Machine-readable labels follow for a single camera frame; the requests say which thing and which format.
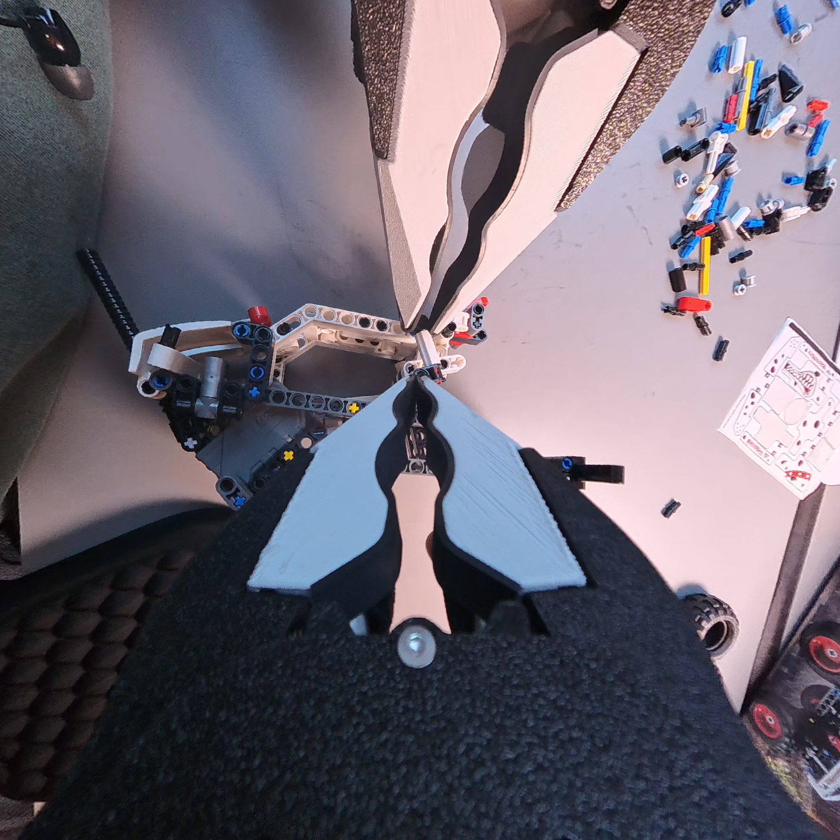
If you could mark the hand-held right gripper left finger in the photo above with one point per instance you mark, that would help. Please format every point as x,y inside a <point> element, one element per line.
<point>328,525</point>

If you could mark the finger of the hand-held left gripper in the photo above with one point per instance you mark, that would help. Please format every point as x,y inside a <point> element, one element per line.
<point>433,105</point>
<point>565,131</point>

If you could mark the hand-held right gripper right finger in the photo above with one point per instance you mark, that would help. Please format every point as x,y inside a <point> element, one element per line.
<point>512,525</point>

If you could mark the white black toy truck model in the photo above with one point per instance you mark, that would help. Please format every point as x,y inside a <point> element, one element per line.
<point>315,394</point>

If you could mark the pile of small toy pieces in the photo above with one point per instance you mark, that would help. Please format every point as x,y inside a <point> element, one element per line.
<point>742,145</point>

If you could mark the white toy sleeve piece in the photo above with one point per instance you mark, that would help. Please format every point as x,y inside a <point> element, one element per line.
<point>428,352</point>

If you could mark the grey desk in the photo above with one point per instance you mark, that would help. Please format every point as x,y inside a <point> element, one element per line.
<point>617,420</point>

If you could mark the black toy tyre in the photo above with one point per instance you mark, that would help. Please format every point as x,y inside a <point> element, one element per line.
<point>712,620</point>

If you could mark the sticker sheet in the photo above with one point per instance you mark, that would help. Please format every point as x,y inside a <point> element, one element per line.
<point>788,414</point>

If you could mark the toy truck set box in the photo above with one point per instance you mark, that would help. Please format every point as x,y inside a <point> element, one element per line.
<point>801,709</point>

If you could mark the person's clothed body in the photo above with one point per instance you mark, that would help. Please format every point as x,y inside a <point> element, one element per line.
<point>46,263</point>

